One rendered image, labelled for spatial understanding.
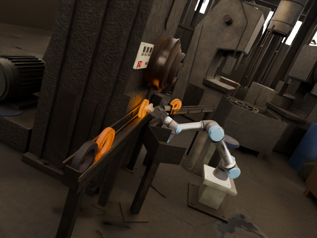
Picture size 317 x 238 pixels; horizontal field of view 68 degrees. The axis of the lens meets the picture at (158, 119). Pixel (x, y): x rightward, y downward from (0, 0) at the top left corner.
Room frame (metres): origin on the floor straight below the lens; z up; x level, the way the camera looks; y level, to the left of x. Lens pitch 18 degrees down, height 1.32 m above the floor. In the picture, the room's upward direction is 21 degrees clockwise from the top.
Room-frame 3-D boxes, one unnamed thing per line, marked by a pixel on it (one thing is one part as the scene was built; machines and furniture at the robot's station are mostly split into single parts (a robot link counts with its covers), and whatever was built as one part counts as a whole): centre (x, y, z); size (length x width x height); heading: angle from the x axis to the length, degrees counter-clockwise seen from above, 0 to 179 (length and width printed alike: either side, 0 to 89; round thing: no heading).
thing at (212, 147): (2.61, -0.72, 0.31); 0.24 x 0.16 x 0.62; 172
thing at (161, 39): (2.05, 0.19, 1.11); 0.47 x 0.10 x 0.47; 172
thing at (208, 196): (2.05, -0.75, 0.13); 0.40 x 0.40 x 0.26; 88
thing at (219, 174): (2.05, -0.75, 0.37); 0.15 x 0.15 x 0.10
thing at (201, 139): (2.59, -0.55, 0.26); 0.12 x 0.12 x 0.52
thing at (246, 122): (4.29, -1.50, 0.39); 1.03 x 0.83 x 0.77; 97
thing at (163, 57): (2.03, 0.10, 1.11); 0.47 x 0.06 x 0.47; 172
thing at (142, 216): (1.51, -0.09, 0.36); 0.26 x 0.20 x 0.72; 27
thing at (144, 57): (1.71, 0.26, 1.15); 0.26 x 0.02 x 0.18; 172
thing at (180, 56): (2.02, 0.01, 1.11); 0.28 x 0.06 x 0.28; 172
